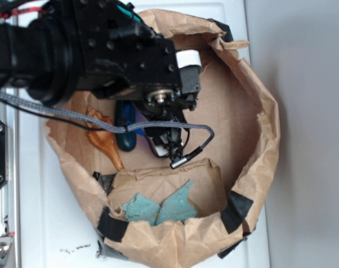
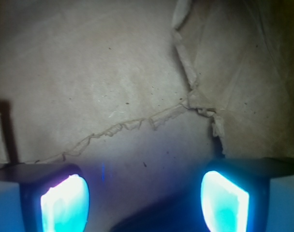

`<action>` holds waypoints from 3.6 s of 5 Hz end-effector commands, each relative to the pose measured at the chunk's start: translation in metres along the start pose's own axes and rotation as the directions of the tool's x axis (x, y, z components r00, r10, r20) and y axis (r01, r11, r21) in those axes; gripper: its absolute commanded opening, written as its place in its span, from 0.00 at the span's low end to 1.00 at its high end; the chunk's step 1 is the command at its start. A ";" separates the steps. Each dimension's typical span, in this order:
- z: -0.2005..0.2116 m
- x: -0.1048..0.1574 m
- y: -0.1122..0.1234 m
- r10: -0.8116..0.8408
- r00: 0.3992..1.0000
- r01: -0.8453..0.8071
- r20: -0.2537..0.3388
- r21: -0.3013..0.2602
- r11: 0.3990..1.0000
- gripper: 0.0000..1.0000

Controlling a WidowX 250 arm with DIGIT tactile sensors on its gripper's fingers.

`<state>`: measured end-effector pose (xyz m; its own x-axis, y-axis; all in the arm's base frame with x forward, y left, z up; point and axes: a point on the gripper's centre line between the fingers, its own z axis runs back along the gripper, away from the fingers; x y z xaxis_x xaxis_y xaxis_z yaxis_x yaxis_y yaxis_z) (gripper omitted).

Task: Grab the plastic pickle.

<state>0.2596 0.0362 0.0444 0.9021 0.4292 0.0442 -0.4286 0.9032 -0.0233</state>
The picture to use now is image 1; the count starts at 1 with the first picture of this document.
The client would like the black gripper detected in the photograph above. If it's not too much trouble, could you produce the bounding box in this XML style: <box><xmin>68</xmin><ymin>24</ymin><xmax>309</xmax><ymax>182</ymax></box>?
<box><xmin>133</xmin><ymin>50</ymin><xmax>202</xmax><ymax>123</ymax></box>

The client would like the dark green plastic pickle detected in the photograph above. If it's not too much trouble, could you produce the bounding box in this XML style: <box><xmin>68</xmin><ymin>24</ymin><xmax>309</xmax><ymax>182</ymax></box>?
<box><xmin>115</xmin><ymin>100</ymin><xmax>137</xmax><ymax>152</ymax></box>

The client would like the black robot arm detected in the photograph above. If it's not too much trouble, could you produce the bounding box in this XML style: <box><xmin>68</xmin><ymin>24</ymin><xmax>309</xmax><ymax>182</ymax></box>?
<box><xmin>0</xmin><ymin>1</ymin><xmax>196</xmax><ymax>133</ymax></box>

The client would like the orange plastic conch shell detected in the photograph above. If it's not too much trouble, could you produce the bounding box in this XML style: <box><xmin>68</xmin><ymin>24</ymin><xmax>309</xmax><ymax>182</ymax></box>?
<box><xmin>86</xmin><ymin>106</ymin><xmax>124</xmax><ymax>171</ymax></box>

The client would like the brown paper bag bin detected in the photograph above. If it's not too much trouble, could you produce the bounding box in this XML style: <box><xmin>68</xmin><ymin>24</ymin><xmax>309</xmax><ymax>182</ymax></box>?
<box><xmin>44</xmin><ymin>9</ymin><xmax>280</xmax><ymax>267</ymax></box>

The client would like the light blue cloth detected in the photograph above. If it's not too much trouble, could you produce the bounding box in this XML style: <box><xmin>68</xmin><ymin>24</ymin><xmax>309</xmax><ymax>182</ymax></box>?
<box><xmin>122</xmin><ymin>180</ymin><xmax>197</xmax><ymax>226</ymax></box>

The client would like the white plastic tray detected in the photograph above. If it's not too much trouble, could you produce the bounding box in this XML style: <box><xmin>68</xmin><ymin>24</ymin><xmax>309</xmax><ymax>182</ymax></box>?
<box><xmin>18</xmin><ymin>1</ymin><xmax>270</xmax><ymax>267</ymax></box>

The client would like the aluminium frame rail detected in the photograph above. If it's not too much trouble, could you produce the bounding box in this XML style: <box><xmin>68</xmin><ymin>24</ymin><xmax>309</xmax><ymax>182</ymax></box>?
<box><xmin>0</xmin><ymin>102</ymin><xmax>21</xmax><ymax>267</ymax></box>

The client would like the metal corner bracket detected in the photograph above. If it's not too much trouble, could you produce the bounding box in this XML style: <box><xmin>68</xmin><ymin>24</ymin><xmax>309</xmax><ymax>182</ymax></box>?
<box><xmin>0</xmin><ymin>236</ymin><xmax>16</xmax><ymax>268</ymax></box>

